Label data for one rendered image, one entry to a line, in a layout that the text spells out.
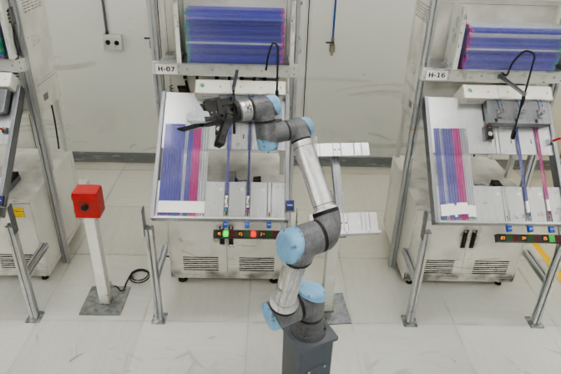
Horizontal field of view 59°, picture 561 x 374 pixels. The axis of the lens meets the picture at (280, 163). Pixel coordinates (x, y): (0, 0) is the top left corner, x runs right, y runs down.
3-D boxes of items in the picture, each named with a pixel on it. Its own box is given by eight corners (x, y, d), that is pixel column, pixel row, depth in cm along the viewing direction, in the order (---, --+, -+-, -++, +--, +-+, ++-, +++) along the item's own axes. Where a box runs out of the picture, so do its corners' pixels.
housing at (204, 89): (285, 105, 279) (285, 94, 266) (198, 103, 278) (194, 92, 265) (285, 93, 282) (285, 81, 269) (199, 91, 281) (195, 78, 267)
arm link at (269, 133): (291, 147, 176) (288, 117, 174) (263, 154, 171) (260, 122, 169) (280, 144, 183) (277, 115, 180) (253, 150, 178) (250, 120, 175)
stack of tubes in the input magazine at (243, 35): (284, 64, 260) (285, 12, 248) (186, 63, 259) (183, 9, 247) (283, 58, 271) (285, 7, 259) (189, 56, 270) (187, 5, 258)
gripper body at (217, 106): (197, 104, 167) (229, 99, 172) (203, 129, 167) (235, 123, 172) (203, 99, 160) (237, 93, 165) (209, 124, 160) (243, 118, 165)
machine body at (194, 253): (283, 286, 313) (286, 203, 284) (172, 285, 311) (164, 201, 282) (281, 227, 370) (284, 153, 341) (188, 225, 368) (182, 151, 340)
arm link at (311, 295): (330, 315, 203) (332, 290, 197) (301, 327, 197) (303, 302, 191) (314, 297, 212) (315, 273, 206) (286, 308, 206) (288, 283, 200)
